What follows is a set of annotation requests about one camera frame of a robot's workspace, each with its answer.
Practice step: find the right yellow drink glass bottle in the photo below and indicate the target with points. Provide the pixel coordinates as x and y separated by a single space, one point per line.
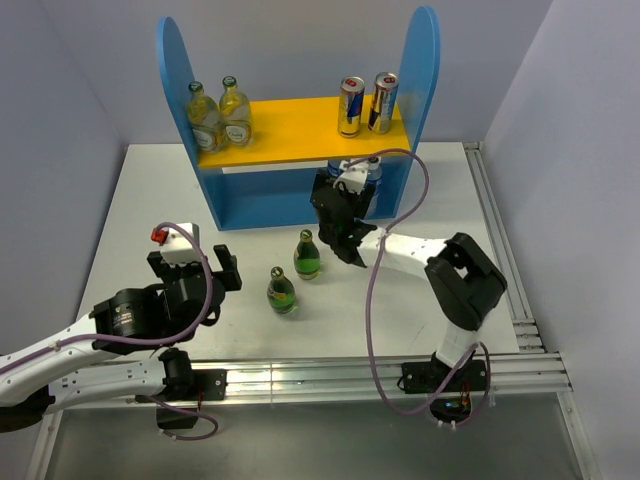
235 108

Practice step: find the blue and yellow wooden shelf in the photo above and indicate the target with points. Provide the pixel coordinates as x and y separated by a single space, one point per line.
269 183

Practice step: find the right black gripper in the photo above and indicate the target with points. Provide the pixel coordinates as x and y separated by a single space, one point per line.
360 201

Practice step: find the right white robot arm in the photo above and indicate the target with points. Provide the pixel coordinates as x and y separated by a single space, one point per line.
465 281

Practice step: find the yellow drink glass bottle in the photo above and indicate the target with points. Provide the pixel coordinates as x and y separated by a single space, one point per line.
235 108
205 120

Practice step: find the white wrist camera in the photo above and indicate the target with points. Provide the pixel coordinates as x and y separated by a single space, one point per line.
175 249
353 176

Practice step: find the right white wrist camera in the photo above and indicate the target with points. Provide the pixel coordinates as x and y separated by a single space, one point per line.
353 176

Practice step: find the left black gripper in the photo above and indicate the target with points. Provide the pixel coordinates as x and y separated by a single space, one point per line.
228 263

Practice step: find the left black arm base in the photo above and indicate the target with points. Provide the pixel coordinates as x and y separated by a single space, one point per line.
179 414

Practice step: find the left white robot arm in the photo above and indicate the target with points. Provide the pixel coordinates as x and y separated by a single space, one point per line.
125 346

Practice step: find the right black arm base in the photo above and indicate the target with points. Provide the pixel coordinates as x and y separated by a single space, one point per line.
460 397

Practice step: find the left yellow drink glass bottle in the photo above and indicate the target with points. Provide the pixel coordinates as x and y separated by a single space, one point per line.
205 120

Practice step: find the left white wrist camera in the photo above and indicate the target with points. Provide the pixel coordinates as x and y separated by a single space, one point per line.
175 249

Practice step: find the Red Bull can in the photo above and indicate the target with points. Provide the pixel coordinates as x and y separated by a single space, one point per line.
383 102
350 106

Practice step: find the Pocari Sweat plastic bottle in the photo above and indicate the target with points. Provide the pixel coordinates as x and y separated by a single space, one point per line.
333 169
374 178

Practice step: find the green glass bottle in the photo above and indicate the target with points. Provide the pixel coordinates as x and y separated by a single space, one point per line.
307 261
281 293

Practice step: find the aluminium mounting rail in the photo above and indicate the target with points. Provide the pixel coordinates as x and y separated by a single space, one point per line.
300 401

